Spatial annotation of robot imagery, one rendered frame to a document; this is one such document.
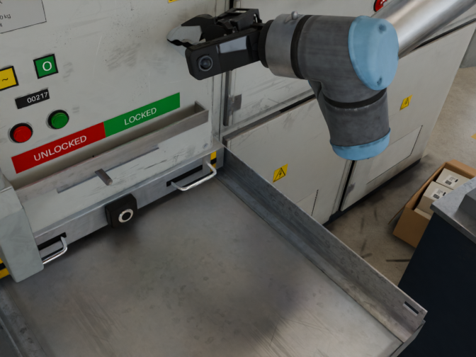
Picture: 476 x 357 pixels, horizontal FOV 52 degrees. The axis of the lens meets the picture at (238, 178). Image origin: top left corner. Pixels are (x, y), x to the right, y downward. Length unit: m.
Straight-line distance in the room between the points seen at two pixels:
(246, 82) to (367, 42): 0.64
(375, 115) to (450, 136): 2.27
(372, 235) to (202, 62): 1.66
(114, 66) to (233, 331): 0.49
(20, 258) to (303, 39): 0.53
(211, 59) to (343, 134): 0.22
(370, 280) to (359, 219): 1.36
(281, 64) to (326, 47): 0.07
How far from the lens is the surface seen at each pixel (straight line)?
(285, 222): 1.05
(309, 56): 0.68
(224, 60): 0.73
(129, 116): 0.91
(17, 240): 0.80
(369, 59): 0.65
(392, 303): 0.95
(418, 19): 0.84
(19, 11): 0.74
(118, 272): 0.97
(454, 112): 3.21
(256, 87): 1.29
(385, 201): 2.43
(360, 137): 0.74
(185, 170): 1.06
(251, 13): 0.81
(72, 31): 0.78
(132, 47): 0.84
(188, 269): 0.96
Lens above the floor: 1.62
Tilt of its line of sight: 43 degrees down
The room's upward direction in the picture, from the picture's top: 5 degrees clockwise
